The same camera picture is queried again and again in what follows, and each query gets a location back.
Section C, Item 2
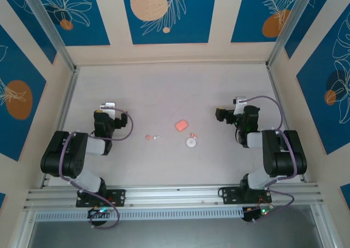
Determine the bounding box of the pink earbud charging case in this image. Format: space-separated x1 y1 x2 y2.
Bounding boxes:
174 119 189 132

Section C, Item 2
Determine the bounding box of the grey metal panel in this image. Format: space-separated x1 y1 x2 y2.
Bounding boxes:
16 204 337 248

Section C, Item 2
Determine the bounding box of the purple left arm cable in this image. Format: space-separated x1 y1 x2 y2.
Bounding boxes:
59 108 134 230

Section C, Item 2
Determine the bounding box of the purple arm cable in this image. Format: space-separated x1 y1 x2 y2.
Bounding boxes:
240 95 298 225
59 108 134 230

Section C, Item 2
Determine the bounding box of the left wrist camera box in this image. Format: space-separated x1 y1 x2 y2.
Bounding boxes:
99 102 118 117

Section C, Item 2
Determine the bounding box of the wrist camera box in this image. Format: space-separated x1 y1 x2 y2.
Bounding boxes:
232 96 248 115
99 102 118 117

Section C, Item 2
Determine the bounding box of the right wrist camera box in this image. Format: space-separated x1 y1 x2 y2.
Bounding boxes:
232 96 248 115

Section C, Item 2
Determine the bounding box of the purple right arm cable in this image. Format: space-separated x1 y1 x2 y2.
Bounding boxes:
240 95 298 225

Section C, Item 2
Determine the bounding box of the aluminium side rail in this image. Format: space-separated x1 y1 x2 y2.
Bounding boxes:
266 63 307 183
40 66 80 189

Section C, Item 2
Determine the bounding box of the blue floral wall poster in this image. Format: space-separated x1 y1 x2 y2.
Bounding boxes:
27 0 111 47
284 0 350 60
121 0 218 45
231 0 304 43
0 0 57 65
296 10 350 156
0 23 47 161

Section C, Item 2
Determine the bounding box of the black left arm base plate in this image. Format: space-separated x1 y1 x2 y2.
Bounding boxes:
75 189 126 208

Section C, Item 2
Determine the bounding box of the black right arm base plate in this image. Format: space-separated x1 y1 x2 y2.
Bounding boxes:
218 187 273 205

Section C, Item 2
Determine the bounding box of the aluminium rail beam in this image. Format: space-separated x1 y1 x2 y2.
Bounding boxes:
23 182 325 210

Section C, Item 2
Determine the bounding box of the aluminium corner post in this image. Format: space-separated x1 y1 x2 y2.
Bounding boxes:
266 0 329 68
19 0 77 73

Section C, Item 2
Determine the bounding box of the grey slotted cable duct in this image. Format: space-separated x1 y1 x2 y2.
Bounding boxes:
34 207 244 222

